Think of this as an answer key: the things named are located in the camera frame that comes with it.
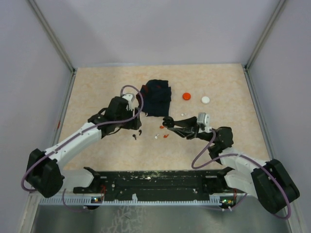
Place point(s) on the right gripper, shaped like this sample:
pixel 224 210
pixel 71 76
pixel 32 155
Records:
pixel 188 132

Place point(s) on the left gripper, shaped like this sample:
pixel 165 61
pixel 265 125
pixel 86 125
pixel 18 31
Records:
pixel 134 123

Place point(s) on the black earbud case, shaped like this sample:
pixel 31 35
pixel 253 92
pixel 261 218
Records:
pixel 168 122

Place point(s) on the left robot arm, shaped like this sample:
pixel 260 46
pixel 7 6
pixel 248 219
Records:
pixel 43 170

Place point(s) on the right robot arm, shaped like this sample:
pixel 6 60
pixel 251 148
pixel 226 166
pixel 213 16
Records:
pixel 267 181

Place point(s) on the orange earbud case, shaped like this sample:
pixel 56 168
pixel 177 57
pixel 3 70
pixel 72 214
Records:
pixel 186 96

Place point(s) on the white earbud case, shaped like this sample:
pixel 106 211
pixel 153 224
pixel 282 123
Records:
pixel 205 100

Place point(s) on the dark navy folded cloth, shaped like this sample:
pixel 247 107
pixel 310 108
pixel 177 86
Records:
pixel 156 95

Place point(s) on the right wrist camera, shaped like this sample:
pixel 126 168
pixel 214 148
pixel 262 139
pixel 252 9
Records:
pixel 203 121

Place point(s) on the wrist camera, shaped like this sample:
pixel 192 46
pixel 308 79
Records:
pixel 130 97
pixel 203 121

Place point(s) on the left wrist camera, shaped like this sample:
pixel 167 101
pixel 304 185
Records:
pixel 130 97

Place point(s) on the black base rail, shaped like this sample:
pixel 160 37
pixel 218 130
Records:
pixel 172 185

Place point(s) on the white cable duct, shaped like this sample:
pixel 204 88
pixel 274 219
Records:
pixel 87 200

